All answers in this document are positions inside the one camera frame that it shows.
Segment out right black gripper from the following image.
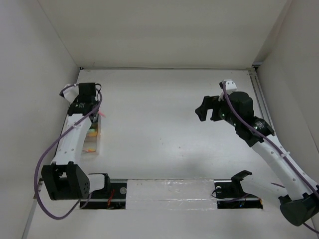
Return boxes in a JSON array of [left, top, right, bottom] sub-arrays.
[[195, 95, 240, 127]]

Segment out yellow orange highlighter marker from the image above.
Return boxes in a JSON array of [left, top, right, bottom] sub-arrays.
[[86, 132, 98, 137]]

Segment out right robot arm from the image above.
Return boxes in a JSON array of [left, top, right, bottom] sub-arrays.
[[195, 92, 319, 227]]

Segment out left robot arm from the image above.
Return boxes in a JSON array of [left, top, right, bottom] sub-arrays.
[[41, 83, 111, 201]]

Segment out clear plastic organizer tray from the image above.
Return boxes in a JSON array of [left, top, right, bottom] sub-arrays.
[[81, 115, 101, 156]]

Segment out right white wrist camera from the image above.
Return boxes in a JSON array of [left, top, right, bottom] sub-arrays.
[[219, 79, 237, 92]]

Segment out aluminium rail right side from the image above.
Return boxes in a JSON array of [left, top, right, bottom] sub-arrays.
[[248, 65, 274, 128]]

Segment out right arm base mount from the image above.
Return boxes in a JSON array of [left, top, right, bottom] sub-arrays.
[[211, 170, 263, 209]]

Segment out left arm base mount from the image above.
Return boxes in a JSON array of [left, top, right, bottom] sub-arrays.
[[79, 180, 127, 210]]

